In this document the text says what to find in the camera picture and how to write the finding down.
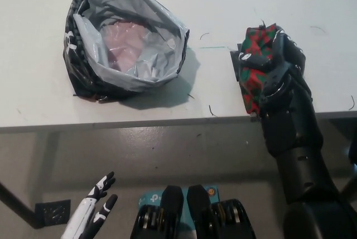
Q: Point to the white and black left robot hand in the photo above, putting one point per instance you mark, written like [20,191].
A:
[83,216]

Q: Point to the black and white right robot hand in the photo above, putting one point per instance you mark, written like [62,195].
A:
[287,88]

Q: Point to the red green coffee bean bag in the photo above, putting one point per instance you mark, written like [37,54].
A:
[252,82]

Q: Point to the black plastic bag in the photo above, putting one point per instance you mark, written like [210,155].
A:
[75,78]

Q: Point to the black tape patch on table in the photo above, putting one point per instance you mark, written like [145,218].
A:
[235,61]

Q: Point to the black table leg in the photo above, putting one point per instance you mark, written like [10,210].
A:
[351,187]
[16,204]

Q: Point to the pink plastic wrapped item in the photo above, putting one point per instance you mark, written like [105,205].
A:
[125,42]

